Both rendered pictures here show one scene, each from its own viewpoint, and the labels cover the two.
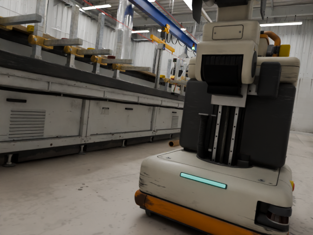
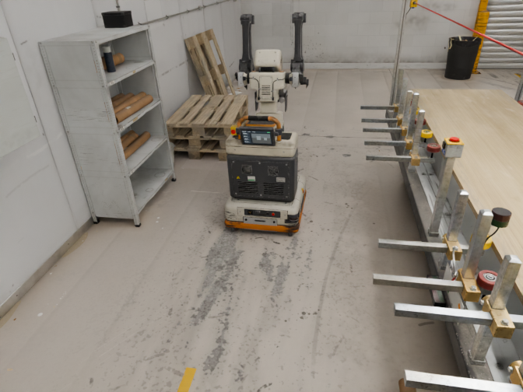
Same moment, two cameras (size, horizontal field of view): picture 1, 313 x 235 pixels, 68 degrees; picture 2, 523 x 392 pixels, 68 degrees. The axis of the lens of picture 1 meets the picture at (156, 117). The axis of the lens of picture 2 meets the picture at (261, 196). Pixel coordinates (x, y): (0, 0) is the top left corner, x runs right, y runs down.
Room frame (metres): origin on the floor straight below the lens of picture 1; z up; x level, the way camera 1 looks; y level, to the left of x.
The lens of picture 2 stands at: (3.99, -1.27, 1.91)
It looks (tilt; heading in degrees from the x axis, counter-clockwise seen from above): 30 degrees down; 163
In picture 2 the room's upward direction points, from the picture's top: 3 degrees counter-clockwise
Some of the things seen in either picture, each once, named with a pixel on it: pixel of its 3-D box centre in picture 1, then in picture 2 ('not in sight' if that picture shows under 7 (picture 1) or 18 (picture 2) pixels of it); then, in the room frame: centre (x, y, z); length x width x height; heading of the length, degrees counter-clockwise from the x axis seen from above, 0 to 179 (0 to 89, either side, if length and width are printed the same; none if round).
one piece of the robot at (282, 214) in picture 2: not in sight; (262, 212); (1.48, -0.51, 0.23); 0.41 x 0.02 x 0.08; 60
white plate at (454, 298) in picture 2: (175, 89); (452, 292); (3.11, -0.21, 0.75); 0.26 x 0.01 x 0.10; 152
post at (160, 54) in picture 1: (158, 69); (441, 196); (2.70, 0.04, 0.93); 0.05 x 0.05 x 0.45; 62
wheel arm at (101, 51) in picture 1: (85, 52); (391, 130); (1.60, 0.53, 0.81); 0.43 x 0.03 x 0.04; 62
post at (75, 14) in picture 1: (72, 41); (405, 120); (1.61, 0.63, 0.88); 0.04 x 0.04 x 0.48; 62
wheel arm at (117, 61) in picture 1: (110, 61); (395, 143); (1.82, 0.41, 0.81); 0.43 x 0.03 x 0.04; 62
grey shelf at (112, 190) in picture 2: not in sight; (121, 125); (0.46, -1.48, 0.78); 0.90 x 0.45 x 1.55; 152
